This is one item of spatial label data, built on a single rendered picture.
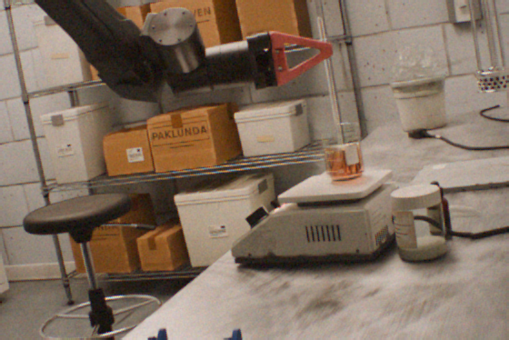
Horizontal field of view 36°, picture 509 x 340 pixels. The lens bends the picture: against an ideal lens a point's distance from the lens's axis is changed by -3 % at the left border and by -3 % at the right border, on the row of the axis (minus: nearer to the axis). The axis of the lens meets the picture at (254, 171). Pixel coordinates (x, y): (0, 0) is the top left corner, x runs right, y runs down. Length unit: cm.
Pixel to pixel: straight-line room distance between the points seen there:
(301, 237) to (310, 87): 253
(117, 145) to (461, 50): 152
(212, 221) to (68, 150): 72
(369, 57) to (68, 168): 140
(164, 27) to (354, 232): 33
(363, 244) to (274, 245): 12
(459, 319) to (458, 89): 266
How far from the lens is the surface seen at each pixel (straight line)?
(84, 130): 357
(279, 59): 99
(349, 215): 96
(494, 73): 130
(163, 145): 334
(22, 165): 427
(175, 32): 93
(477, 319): 76
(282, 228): 101
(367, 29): 343
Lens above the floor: 104
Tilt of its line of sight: 9 degrees down
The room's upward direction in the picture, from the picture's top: 10 degrees counter-clockwise
